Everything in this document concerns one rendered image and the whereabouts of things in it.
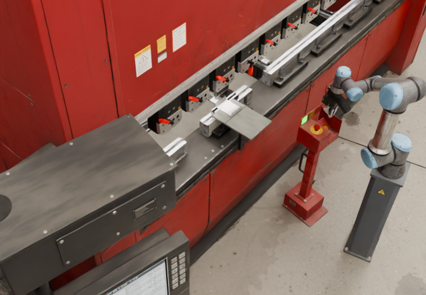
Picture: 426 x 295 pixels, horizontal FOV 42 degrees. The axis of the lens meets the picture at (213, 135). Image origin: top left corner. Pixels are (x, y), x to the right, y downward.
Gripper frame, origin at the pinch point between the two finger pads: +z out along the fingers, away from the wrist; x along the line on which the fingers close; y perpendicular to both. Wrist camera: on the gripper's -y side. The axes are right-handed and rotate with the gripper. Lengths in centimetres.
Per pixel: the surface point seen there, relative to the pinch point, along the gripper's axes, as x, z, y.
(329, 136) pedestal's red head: 6.1, 7.6, -5.7
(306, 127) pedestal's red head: 12.8, 6.3, 6.4
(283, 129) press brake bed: 6.6, 29.0, 25.1
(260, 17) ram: 29, -59, 41
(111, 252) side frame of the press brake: 152, -17, 3
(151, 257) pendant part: 161, -80, -35
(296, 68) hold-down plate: -11.5, -3.5, 37.7
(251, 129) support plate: 54, -15, 15
